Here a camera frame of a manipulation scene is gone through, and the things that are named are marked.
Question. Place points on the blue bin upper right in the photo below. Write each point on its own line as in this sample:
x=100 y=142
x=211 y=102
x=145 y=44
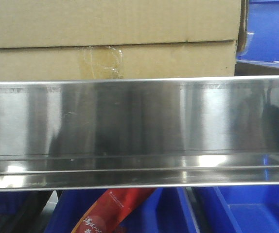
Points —
x=262 y=31

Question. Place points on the red snack package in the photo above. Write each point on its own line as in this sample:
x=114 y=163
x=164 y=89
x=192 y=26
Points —
x=110 y=209

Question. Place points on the blue bin lower middle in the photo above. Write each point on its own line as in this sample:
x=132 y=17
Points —
x=167 y=210

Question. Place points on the blue bin lower right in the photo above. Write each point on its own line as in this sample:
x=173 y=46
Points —
x=241 y=209

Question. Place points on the stainless steel shelf rail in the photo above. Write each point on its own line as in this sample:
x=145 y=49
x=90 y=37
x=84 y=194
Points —
x=139 y=133

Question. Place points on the brown cardboard carton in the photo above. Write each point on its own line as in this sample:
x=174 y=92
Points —
x=119 y=39

